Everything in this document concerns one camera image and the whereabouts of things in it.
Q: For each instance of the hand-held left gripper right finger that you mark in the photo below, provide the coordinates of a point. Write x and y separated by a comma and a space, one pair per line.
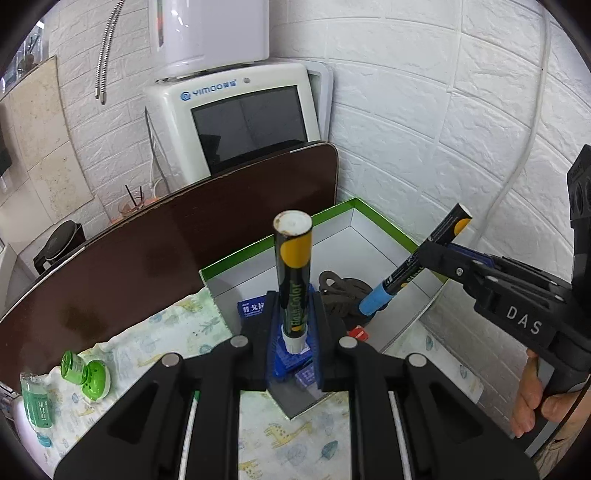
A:
316, 337

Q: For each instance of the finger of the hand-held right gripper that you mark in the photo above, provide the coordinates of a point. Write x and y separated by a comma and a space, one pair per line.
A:
475, 259
448, 265

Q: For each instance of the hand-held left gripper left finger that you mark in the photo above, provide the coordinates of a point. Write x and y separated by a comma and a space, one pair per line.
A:
272, 337

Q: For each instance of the blue plastic case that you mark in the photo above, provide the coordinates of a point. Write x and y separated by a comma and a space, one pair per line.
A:
281, 363

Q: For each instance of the black marker with blue cap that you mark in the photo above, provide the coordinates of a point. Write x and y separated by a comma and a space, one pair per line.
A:
397, 277

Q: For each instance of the brown ornate hair clip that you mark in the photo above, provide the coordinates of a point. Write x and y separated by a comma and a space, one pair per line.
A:
344, 290

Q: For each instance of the black marker with white cap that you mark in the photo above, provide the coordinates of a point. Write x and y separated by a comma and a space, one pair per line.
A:
293, 267

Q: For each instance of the green cardboard box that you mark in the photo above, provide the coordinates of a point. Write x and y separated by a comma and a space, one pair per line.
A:
369, 240

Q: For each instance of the person's right hand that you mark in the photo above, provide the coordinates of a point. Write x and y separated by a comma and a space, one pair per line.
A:
526, 401

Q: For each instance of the small red item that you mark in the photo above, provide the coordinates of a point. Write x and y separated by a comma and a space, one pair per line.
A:
359, 333

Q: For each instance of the giraffe printed cloth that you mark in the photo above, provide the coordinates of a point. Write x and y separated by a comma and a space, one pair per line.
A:
152, 337

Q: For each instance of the dark brown wooden board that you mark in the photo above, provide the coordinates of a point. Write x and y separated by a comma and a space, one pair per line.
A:
138, 258

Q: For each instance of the green round container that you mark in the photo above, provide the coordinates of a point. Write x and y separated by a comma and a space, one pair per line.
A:
94, 381

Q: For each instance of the cup with straws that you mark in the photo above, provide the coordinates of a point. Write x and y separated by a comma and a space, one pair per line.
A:
131, 207

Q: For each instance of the white panel behind dispenser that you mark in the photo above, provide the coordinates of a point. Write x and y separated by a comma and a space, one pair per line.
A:
325, 101

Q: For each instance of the white water dispenser with screen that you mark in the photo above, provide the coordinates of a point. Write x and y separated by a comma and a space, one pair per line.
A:
249, 129

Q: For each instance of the clear bottle with green liquid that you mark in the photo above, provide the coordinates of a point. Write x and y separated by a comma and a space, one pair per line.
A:
37, 406

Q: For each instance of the beige tile board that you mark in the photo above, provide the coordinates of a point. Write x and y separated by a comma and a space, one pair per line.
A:
41, 138

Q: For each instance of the white appliance tank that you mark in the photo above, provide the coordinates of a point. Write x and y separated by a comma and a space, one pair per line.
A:
207, 32

